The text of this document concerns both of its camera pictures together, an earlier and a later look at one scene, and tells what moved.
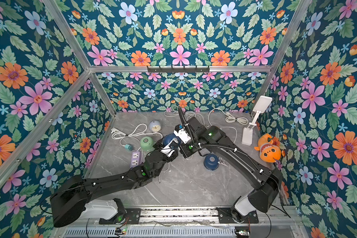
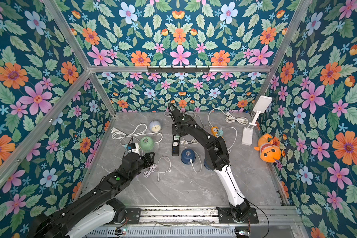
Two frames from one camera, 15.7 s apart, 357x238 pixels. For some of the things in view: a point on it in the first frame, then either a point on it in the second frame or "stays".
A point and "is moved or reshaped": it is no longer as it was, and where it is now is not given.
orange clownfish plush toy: x=269 y=152 stays
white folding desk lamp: x=260 y=106 stays
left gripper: x=158 y=145 → x=147 y=157
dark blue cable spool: x=168 y=138 is moved or reshaped
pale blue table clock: x=154 y=126 stays
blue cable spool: x=211 y=162 stays
